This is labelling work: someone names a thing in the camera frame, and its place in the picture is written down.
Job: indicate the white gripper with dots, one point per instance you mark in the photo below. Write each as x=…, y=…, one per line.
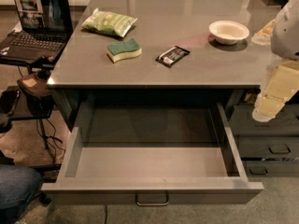
x=286, y=32

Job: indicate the black rxbar chocolate wrapper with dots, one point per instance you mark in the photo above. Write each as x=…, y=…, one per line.
x=171, y=56

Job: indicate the grey middle drawer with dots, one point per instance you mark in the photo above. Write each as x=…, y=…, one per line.
x=277, y=138

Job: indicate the grey lower drawer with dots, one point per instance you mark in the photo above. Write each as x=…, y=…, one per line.
x=272, y=168

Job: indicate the open grey top drawer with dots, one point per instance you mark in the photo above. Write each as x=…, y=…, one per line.
x=114, y=153

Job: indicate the white paper bowl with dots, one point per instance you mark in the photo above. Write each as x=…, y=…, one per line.
x=228, y=32

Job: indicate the green yellow sponge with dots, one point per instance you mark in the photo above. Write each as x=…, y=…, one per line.
x=123, y=50

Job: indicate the green chip bag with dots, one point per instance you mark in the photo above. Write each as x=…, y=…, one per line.
x=109, y=23

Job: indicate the black open laptop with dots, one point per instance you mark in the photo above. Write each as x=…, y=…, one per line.
x=46, y=26

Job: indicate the black power adapter box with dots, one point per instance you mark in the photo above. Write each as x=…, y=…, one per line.
x=35, y=92

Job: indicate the black laptop stand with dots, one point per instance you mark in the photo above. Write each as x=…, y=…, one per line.
x=22, y=113

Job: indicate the black smartphone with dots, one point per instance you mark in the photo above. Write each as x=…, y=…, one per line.
x=9, y=101

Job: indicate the blue jeans knee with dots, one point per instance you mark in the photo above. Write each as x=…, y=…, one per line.
x=18, y=187

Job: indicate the metal drawer handle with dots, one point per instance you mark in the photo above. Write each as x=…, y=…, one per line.
x=152, y=200

